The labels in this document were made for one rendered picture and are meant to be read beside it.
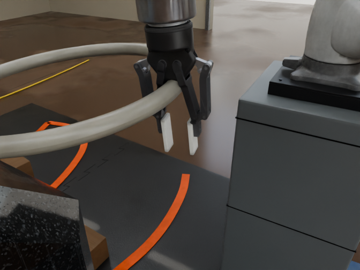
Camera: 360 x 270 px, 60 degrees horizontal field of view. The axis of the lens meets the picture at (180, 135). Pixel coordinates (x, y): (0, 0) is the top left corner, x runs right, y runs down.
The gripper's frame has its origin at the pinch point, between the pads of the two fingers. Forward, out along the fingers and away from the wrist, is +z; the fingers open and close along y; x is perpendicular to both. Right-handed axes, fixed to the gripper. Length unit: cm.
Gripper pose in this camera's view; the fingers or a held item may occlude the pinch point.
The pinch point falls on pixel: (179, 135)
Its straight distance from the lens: 57.7
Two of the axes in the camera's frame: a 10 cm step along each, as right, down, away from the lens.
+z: 0.9, 8.6, 5.0
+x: -3.3, 5.0, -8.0
